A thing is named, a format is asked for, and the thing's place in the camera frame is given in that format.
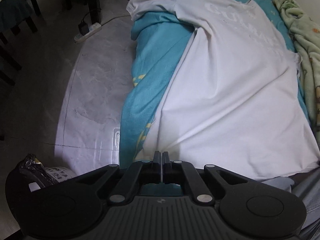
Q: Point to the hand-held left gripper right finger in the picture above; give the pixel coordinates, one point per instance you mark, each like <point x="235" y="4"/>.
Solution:
<point x="165" y="160"/>

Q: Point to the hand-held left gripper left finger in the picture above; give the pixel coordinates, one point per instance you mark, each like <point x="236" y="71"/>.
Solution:
<point x="157" y="160"/>

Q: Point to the white printed t-shirt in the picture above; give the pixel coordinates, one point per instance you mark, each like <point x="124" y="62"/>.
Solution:
<point x="225" y="92"/>

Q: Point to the black plastic bag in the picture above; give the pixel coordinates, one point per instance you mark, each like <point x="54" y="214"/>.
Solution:
<point x="25" y="167"/>

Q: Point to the white power strip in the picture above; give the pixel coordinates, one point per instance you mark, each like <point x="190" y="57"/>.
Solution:
<point x="90" y="31"/>

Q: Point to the person's leg in jeans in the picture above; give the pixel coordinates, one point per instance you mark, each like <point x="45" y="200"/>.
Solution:
<point x="310" y="195"/>

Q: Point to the black plug adapter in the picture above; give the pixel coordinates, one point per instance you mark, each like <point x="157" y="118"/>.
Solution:
<point x="82" y="27"/>

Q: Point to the green fleece cartoon blanket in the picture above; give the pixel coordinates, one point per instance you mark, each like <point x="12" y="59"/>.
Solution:
<point x="307" y="42"/>

